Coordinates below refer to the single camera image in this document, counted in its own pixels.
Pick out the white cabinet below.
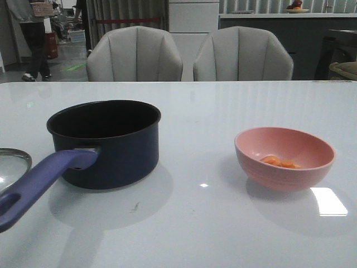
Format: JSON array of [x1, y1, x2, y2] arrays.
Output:
[[168, 1, 220, 82]]

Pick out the beige sofa cushion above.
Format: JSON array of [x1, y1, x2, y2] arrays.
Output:
[[329, 61, 357, 81]]

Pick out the dark blue saucepan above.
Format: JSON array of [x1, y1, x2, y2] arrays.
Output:
[[1, 100, 161, 231]]

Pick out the orange ham slices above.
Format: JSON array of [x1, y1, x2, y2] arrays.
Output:
[[260, 155, 301, 169]]

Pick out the grey chair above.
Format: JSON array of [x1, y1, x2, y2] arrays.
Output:
[[193, 26, 294, 82], [86, 26, 183, 82]]

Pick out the pink bowl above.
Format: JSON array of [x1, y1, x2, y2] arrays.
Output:
[[234, 127, 335, 192]]

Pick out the left grey chair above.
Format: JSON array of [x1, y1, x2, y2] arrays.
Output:
[[86, 26, 183, 82]]

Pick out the person in background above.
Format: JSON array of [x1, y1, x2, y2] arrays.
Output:
[[6, 0, 51, 82]]

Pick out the right grey chair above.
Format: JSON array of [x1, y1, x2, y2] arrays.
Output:
[[193, 26, 294, 82]]

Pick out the dark counter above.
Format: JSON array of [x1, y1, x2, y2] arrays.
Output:
[[218, 13, 357, 81]]

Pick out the red trash bin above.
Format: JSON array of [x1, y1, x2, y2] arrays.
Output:
[[45, 32, 58, 59]]

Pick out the glass lid with blue knob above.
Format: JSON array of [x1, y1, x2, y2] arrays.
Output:
[[1, 148, 32, 193]]

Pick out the fruit plate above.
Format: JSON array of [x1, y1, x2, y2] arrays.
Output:
[[286, 0, 310, 14]]

